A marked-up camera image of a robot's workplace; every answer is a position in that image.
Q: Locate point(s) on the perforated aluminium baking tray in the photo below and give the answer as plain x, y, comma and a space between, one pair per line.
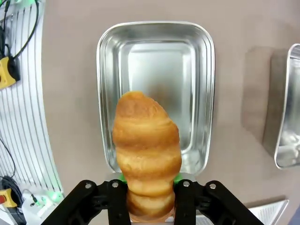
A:
269, 212

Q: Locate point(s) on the yellow emergency stop box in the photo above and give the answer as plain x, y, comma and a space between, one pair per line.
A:
7, 72
7, 199

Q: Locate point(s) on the steel rectangular container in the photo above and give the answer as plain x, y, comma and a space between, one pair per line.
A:
157, 58
289, 105

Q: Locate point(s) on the white box with green light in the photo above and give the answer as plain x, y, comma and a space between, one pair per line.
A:
39, 204

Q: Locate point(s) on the golden croissant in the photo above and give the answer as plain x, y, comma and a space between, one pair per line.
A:
146, 145

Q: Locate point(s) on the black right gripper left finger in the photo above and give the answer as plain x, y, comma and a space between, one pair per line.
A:
110, 201

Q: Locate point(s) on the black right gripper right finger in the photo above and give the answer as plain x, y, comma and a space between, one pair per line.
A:
187, 201

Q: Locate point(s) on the white slatted panel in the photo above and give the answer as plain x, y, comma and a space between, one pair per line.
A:
25, 122

